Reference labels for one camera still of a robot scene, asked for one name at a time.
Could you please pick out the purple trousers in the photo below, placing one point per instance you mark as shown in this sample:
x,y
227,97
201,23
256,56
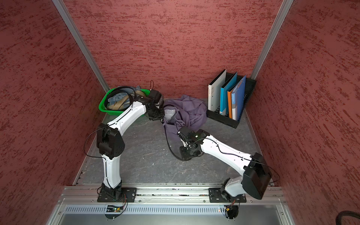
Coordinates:
x,y
185,111

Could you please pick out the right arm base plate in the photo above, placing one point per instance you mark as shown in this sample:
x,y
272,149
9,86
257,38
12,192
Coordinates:
x,y
217,195

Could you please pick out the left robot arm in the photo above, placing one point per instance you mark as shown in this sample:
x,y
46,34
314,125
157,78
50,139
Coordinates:
x,y
110,141

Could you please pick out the aluminium front rail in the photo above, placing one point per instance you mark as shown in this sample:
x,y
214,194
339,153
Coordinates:
x,y
170,204

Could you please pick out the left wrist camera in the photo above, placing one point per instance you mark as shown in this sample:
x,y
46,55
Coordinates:
x,y
156,98

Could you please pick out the aluminium corner post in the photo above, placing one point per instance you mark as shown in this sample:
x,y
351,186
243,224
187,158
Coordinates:
x,y
65,15
280,17

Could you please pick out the black belt in basket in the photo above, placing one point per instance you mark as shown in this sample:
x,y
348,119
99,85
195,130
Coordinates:
x,y
119,88

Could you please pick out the blue folder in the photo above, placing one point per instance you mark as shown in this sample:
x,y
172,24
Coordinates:
x,y
237,97

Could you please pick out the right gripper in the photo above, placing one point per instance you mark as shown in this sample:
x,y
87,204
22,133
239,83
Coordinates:
x,y
185,155

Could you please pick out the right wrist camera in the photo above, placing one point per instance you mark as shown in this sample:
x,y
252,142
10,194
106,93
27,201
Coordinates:
x,y
183,134

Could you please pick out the grey clothes in basket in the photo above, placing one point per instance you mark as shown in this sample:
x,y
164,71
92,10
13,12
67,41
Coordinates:
x,y
115,98

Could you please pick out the white folder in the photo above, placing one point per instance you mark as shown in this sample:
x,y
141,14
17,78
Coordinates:
x,y
214,90

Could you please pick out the right aluminium corner post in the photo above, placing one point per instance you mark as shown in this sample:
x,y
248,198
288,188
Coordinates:
x,y
280,17

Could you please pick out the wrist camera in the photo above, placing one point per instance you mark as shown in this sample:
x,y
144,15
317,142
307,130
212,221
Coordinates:
x,y
156,98
183,134

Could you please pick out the green plastic basket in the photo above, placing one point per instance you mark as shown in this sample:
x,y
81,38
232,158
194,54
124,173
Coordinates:
x,y
119,99

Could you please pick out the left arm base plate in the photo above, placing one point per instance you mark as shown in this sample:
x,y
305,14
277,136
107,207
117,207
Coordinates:
x,y
120,195

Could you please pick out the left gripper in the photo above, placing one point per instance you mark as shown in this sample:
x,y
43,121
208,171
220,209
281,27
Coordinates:
x,y
160,116

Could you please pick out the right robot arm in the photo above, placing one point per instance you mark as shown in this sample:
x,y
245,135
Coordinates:
x,y
254,173

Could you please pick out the tan belt in basket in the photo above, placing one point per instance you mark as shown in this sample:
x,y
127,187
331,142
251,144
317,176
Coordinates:
x,y
119,104

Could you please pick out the left aluminium corner post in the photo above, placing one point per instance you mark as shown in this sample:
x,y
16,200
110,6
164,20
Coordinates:
x,y
65,15

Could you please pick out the black file rack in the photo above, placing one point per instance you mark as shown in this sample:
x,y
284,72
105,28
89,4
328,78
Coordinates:
x,y
221,114

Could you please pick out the orange folder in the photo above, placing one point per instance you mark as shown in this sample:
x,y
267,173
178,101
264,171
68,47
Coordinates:
x,y
229,97

